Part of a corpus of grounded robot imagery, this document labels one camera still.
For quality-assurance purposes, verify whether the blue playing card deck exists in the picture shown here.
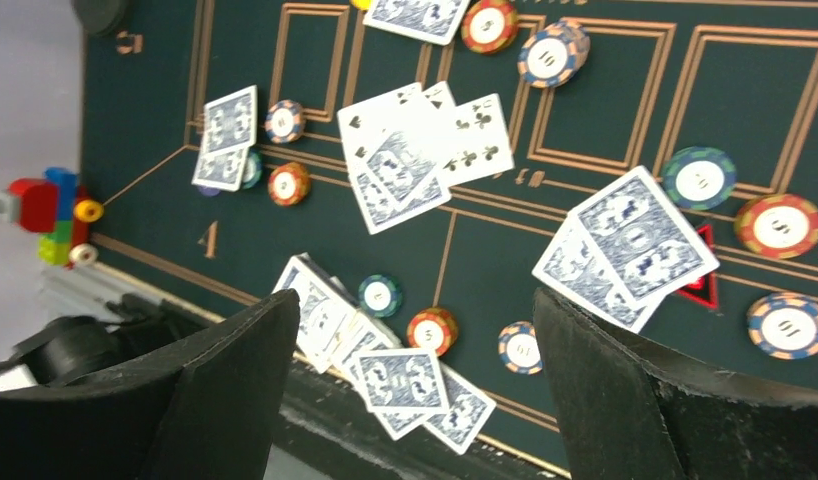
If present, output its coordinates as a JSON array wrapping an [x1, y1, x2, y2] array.
[[271, 252, 404, 443]]

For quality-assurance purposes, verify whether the colourful lego brick toy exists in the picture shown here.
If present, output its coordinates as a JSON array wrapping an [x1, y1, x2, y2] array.
[[7, 167, 104, 269]]

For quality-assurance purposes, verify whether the orange poker chip stack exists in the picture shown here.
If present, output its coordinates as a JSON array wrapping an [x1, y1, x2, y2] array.
[[406, 307, 459, 357]]

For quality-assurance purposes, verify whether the yellow big blind button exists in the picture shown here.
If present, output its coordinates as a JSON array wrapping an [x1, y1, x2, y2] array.
[[350, 0, 372, 11]]

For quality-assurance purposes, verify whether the blue small blind button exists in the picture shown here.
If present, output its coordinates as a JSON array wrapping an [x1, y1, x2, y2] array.
[[197, 186, 221, 197]]

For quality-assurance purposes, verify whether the white blue chip stack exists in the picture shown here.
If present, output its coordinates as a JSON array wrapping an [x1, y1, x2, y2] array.
[[498, 321, 543, 375]]

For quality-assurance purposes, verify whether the face up spades card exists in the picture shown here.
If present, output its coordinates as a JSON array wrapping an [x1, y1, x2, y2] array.
[[338, 82, 447, 172]]

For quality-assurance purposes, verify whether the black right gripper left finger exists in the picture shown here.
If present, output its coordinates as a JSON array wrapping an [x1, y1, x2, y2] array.
[[0, 289, 300, 479]]

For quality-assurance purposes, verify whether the face up clubs card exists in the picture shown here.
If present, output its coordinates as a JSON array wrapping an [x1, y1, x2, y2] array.
[[439, 93, 514, 187]]

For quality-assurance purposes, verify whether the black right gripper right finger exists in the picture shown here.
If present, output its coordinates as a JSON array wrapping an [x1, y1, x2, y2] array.
[[533, 287, 818, 479]]

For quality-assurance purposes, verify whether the green blue poker chip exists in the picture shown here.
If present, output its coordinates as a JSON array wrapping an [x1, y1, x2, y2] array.
[[241, 151, 263, 189], [662, 146, 737, 211], [358, 273, 403, 318]]

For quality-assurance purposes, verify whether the dark green poker mat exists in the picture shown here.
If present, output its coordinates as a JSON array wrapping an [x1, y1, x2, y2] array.
[[77, 0, 818, 478]]

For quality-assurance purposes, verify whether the red black triangle dealer marker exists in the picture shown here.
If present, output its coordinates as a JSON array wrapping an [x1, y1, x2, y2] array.
[[676, 223, 720, 311]]

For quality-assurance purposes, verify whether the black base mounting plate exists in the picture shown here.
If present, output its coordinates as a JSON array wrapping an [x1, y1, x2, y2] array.
[[104, 291, 556, 480]]

